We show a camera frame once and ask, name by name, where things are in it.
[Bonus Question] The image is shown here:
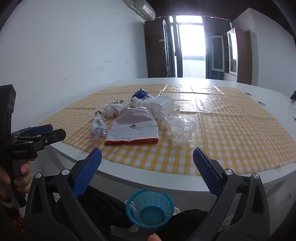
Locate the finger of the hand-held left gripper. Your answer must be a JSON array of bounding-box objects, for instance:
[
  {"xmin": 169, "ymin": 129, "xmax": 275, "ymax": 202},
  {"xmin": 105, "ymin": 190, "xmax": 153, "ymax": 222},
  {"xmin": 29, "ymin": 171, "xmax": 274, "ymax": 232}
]
[
  {"xmin": 11, "ymin": 124, "xmax": 53, "ymax": 139},
  {"xmin": 35, "ymin": 129, "xmax": 66, "ymax": 150}
]

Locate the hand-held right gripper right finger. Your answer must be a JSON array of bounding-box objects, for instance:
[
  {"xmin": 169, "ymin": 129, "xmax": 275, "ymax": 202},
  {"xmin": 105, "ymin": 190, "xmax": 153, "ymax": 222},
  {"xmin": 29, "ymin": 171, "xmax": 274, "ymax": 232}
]
[{"xmin": 193, "ymin": 148, "xmax": 270, "ymax": 241}]

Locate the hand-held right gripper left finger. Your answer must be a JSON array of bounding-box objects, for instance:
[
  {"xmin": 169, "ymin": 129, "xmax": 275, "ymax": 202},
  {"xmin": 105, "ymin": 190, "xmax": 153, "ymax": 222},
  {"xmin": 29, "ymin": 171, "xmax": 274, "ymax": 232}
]
[{"xmin": 23, "ymin": 148, "xmax": 109, "ymax": 241}]

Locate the crushed clear plastic bottle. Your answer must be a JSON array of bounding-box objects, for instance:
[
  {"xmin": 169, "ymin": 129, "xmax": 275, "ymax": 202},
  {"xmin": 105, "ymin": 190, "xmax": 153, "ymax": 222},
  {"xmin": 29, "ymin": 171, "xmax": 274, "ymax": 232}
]
[{"xmin": 87, "ymin": 111, "xmax": 108, "ymax": 142}]

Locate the clear plastic wrap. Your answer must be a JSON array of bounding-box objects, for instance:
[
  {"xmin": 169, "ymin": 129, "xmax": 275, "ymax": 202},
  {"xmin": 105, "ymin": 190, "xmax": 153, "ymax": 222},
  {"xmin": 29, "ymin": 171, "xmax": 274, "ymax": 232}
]
[{"xmin": 162, "ymin": 111, "xmax": 197, "ymax": 145}]

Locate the blue mesh plastic basket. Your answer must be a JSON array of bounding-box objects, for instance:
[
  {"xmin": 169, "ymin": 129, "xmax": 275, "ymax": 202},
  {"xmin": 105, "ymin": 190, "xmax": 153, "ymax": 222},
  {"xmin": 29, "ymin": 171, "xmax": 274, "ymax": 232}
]
[{"xmin": 126, "ymin": 190, "xmax": 174, "ymax": 227}]

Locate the white red-edged plastic bag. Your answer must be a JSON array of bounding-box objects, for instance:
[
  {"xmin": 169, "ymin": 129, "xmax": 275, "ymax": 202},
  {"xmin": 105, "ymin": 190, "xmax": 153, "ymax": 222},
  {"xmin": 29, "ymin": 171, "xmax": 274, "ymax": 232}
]
[{"xmin": 105, "ymin": 106, "xmax": 159, "ymax": 146}]

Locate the white printed plastic bag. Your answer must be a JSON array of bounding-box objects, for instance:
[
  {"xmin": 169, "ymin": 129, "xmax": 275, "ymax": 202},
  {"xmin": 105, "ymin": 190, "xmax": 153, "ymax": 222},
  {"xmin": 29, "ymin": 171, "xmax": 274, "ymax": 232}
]
[{"xmin": 102, "ymin": 102, "xmax": 125, "ymax": 119}]

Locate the white plastic container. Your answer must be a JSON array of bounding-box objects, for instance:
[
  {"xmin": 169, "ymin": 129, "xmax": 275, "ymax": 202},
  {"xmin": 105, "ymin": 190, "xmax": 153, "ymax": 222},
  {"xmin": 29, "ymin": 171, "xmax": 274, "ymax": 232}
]
[{"xmin": 159, "ymin": 95, "xmax": 174, "ymax": 112}]

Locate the plain white plastic bag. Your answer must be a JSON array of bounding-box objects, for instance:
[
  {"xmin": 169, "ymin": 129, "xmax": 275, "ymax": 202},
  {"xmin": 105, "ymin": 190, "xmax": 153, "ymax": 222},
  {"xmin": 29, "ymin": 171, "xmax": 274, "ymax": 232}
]
[{"xmin": 131, "ymin": 96, "xmax": 167, "ymax": 121}]

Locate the blue plastic bag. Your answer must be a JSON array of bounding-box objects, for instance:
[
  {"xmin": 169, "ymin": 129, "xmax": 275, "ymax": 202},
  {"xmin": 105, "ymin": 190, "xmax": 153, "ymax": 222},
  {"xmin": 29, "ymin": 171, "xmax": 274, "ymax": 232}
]
[{"xmin": 132, "ymin": 88, "xmax": 152, "ymax": 100}]

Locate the person's left forearm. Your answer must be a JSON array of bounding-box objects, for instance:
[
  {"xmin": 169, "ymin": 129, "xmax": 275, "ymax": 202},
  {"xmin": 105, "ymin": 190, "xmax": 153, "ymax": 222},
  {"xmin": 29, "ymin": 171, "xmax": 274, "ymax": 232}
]
[{"xmin": 0, "ymin": 195, "xmax": 25, "ymax": 232}]

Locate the person's left hand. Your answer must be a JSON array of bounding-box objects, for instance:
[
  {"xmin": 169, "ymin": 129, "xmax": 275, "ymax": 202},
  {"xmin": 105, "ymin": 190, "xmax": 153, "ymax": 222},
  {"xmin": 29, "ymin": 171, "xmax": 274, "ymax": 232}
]
[{"xmin": 0, "ymin": 161, "xmax": 32, "ymax": 197}]

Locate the yellow checked tablecloth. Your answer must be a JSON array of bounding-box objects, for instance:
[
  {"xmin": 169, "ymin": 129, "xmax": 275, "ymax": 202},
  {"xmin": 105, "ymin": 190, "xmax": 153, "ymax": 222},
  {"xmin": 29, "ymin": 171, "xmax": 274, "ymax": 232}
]
[{"xmin": 43, "ymin": 83, "xmax": 296, "ymax": 177}]

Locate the person's right leg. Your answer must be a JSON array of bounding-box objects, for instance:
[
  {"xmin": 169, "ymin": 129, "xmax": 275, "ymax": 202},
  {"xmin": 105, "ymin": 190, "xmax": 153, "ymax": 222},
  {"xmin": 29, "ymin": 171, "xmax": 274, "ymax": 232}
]
[{"xmin": 159, "ymin": 209, "xmax": 210, "ymax": 241}]

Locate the white framed glass panel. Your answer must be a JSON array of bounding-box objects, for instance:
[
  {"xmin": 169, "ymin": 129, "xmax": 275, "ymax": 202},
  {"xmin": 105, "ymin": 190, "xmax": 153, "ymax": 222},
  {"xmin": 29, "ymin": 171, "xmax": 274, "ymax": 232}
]
[{"xmin": 211, "ymin": 35, "xmax": 225, "ymax": 72}]

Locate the brown and white cabinet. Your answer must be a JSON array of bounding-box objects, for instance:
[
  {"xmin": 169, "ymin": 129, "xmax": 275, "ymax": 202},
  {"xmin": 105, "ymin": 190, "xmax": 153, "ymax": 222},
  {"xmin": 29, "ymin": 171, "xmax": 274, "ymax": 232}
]
[{"xmin": 223, "ymin": 27, "xmax": 252, "ymax": 85}]

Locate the glass balcony door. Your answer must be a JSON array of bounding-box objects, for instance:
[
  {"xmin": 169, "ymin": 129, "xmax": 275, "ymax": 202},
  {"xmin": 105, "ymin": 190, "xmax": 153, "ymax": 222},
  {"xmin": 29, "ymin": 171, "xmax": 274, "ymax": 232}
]
[{"xmin": 170, "ymin": 15, "xmax": 206, "ymax": 79}]

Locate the dark wooden wardrobe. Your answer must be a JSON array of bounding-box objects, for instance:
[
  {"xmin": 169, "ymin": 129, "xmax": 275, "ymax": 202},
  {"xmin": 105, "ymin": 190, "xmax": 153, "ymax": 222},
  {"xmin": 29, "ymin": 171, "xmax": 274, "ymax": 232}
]
[{"xmin": 144, "ymin": 17, "xmax": 173, "ymax": 79}]

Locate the white air conditioner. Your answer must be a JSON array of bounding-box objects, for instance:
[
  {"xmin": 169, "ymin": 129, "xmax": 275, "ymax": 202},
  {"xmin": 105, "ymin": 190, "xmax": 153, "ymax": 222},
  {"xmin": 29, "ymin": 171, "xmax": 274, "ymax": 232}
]
[{"xmin": 122, "ymin": 0, "xmax": 156, "ymax": 21}]

